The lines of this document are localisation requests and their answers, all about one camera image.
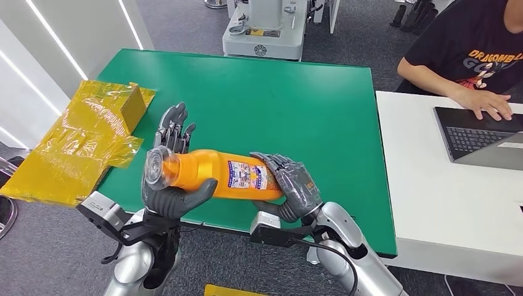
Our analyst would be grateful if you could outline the dark grey laptop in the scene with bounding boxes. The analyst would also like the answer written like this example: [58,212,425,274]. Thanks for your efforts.
[433,106,523,171]

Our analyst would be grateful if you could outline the orange detergent bottle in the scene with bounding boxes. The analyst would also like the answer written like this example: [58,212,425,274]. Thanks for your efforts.
[144,146,285,202]

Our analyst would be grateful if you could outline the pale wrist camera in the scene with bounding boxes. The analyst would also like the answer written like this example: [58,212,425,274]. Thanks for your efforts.
[249,210,284,246]
[76,191,133,242]

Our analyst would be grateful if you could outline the person's hand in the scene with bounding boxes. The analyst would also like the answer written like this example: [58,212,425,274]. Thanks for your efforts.
[456,89,514,121]

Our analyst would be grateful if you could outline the white floor cable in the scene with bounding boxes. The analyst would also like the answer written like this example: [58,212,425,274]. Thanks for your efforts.
[443,274,465,296]

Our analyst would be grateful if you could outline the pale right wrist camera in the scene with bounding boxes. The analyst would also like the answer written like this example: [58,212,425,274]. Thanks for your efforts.
[249,210,284,246]

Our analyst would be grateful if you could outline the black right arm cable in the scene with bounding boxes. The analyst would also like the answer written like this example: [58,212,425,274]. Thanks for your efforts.
[286,237,360,296]

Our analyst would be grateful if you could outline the yellow sheet on floor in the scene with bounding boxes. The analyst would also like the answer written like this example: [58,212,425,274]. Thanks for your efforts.
[203,284,266,296]

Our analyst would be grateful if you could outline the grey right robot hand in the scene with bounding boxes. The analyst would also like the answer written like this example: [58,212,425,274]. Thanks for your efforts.
[250,152,324,224]

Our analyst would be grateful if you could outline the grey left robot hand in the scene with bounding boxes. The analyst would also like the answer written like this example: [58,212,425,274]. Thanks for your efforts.
[141,102,218,220]

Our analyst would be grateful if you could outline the black equipment pile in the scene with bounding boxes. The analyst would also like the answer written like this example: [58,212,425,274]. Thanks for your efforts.
[389,0,439,36]

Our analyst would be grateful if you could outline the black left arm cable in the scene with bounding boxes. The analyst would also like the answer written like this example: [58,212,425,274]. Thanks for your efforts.
[179,221,206,233]

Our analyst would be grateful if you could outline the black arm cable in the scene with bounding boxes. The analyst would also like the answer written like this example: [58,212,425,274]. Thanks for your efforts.
[179,221,206,233]
[286,237,360,296]

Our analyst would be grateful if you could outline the round black floor base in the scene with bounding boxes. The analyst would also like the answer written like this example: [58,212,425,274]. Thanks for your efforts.
[0,195,19,241]

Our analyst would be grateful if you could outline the yellow film-wrapped cardboard box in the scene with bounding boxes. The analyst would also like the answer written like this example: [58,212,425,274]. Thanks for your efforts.
[0,80,157,208]

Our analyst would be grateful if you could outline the grey machine base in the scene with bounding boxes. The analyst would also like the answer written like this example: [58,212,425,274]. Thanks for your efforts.
[221,0,342,62]

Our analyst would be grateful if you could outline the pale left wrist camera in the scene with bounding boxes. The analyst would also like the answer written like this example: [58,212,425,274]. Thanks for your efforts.
[76,191,133,242]

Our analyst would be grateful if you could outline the person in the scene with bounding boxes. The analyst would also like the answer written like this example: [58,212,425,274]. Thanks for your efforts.
[395,0,523,121]

